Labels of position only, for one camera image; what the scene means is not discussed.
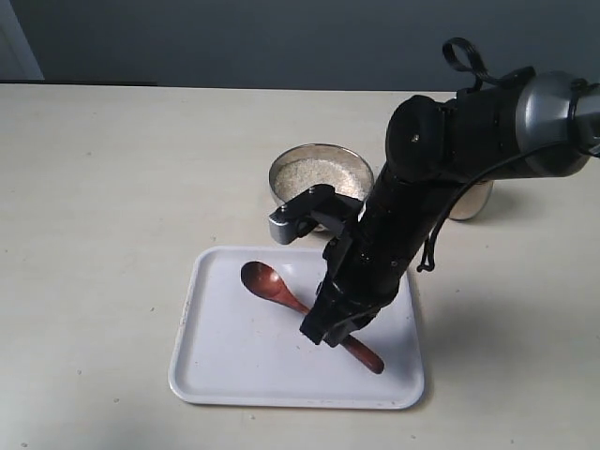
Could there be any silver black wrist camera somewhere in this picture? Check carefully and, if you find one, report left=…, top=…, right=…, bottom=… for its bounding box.
left=268, top=184, right=363, bottom=245

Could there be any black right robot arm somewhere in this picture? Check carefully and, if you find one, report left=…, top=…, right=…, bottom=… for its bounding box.
left=300, top=72, right=599, bottom=346

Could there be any white plastic tray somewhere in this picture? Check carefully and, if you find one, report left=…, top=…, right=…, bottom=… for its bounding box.
left=168, top=247, right=426, bottom=410

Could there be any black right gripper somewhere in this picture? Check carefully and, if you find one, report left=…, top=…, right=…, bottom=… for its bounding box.
left=300, top=174, right=450, bottom=348

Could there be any brown wooden spoon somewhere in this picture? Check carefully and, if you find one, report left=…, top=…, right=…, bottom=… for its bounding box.
left=240, top=261, right=384, bottom=375

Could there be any stainless steel cup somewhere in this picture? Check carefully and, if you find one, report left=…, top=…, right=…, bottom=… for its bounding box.
left=449, top=181, right=494, bottom=221

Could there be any black cable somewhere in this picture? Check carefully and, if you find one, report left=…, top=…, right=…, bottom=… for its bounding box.
left=415, top=37, right=600, bottom=273

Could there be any steel bowl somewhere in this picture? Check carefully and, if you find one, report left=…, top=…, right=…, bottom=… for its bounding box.
left=268, top=143, right=374, bottom=232

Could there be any white rice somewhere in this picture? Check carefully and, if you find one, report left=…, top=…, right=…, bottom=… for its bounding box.
left=274, top=158, right=372, bottom=202

